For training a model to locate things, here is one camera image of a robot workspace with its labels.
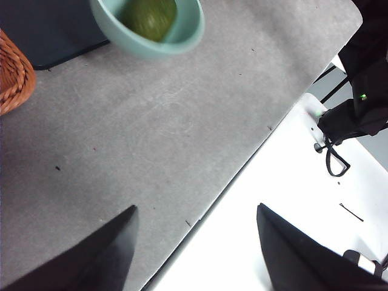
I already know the black rectangular tray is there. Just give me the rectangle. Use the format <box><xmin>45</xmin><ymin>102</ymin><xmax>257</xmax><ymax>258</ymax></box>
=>
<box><xmin>0</xmin><ymin>0</ymin><xmax>110</xmax><ymax>71</ymax></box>

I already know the teal ceramic bowl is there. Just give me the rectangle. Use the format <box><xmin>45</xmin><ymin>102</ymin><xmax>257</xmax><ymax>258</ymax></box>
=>
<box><xmin>90</xmin><ymin>0</ymin><xmax>206</xmax><ymax>60</ymax></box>

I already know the black looped cable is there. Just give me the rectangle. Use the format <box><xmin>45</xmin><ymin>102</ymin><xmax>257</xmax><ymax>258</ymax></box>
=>
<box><xmin>313</xmin><ymin>136</ymin><xmax>352</xmax><ymax>178</ymax></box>

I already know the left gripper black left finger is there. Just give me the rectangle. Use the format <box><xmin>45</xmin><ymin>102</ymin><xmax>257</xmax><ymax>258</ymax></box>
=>
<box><xmin>0</xmin><ymin>205</ymin><xmax>139</xmax><ymax>291</ymax></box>

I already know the green avocado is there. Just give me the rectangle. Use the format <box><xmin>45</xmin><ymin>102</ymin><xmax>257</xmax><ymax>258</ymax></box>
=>
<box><xmin>119</xmin><ymin>0</ymin><xmax>178</xmax><ymax>42</ymax></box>

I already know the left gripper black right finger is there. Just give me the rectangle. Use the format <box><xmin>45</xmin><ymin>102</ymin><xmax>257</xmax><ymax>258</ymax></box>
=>
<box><xmin>256</xmin><ymin>202</ymin><xmax>388</xmax><ymax>291</ymax></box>

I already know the brown wicker basket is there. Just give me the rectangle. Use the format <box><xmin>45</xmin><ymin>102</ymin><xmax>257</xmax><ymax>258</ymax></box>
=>
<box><xmin>0</xmin><ymin>28</ymin><xmax>37</xmax><ymax>116</ymax></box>

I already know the black bracket with white stripe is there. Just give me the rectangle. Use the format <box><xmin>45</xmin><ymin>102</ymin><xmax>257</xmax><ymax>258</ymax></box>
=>
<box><xmin>344</xmin><ymin>250</ymin><xmax>388</xmax><ymax>278</ymax></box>

